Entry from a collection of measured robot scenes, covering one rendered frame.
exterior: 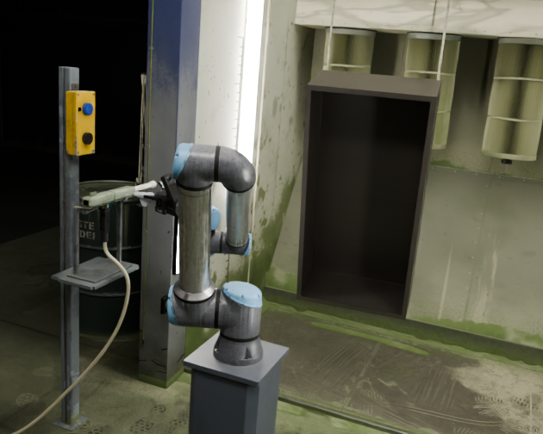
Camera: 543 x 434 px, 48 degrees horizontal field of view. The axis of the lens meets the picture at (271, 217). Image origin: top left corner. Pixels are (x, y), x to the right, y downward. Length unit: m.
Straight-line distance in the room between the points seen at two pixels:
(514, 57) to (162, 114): 2.14
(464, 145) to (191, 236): 2.75
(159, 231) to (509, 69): 2.29
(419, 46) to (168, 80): 1.77
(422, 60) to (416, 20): 0.25
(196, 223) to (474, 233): 2.61
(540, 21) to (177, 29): 2.11
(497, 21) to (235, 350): 2.56
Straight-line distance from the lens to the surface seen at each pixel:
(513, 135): 4.01
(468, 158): 4.42
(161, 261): 3.12
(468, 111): 4.40
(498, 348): 4.12
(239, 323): 2.24
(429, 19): 4.00
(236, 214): 2.13
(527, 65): 4.00
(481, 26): 3.96
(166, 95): 2.95
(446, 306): 4.13
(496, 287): 4.17
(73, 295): 2.85
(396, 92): 2.86
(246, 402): 2.28
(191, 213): 1.98
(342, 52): 4.18
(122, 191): 2.68
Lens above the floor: 1.73
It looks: 15 degrees down
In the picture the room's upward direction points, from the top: 5 degrees clockwise
